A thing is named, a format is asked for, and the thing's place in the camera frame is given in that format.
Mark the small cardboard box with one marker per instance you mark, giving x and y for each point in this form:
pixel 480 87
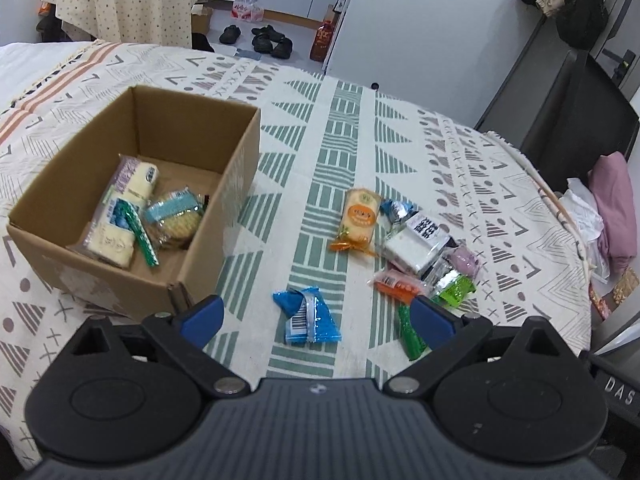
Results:
pixel 201 20

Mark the table with dotted tablecloth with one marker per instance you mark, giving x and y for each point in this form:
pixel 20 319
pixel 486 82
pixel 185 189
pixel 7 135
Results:
pixel 130 0

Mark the brown cardboard box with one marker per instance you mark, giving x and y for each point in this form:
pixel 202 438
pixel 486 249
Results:
pixel 235 170

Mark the blue cookie packet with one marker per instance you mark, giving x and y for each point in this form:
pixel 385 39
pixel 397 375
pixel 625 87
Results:
pixel 175 222

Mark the patterned blanket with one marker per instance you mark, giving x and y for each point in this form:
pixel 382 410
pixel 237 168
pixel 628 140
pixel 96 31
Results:
pixel 340 135

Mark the white cream cake packet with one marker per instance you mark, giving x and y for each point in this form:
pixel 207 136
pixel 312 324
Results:
pixel 112 247

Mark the woven golden basket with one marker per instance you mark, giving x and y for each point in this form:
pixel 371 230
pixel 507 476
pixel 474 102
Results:
pixel 617 292

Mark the white bed sheet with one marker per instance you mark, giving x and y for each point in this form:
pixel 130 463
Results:
pixel 30 70

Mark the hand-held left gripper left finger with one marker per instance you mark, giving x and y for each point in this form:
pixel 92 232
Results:
pixel 202 317

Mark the blue green stick packet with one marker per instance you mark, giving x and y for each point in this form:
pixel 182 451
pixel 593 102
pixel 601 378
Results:
pixel 146 246

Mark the purple white cake packet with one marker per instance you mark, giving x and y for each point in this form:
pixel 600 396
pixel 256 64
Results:
pixel 135 180

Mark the white plastic bag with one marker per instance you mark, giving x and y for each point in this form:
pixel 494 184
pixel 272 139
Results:
pixel 582 220

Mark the blue jeans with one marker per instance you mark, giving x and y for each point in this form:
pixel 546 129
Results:
pixel 248 53

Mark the orange cake packet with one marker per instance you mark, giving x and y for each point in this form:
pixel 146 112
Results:
pixel 357 217

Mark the blue silver candy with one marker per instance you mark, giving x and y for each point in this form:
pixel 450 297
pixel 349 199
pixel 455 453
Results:
pixel 397 210

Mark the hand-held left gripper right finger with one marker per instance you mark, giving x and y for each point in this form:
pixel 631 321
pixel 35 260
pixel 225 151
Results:
pixel 432 320

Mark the orange pink snack packet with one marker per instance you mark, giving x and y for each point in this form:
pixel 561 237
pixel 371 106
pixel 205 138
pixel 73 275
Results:
pixel 400 282

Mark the pack of water bottles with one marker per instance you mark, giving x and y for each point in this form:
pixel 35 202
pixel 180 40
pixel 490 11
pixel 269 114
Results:
pixel 247 9

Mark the blue foil snack packet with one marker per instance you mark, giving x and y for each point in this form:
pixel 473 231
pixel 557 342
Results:
pixel 320 320

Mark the red label bottle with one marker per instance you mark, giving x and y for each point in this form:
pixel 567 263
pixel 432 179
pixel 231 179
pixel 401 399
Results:
pixel 322 37

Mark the black shoe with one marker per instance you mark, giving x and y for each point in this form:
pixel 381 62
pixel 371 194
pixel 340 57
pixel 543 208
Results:
pixel 230 35
pixel 270 31
pixel 262 44
pixel 282 49

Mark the black mesh bag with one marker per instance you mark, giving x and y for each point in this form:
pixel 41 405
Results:
pixel 582 15

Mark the bright green snack packet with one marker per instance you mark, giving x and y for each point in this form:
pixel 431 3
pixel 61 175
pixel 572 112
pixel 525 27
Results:
pixel 455 290

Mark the black flat panel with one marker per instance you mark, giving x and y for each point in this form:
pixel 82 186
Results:
pixel 575 115

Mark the white packet with black label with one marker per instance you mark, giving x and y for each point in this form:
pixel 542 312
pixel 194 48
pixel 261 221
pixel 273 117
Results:
pixel 410 250

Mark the pink cloth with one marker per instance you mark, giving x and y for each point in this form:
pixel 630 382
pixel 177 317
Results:
pixel 615 205

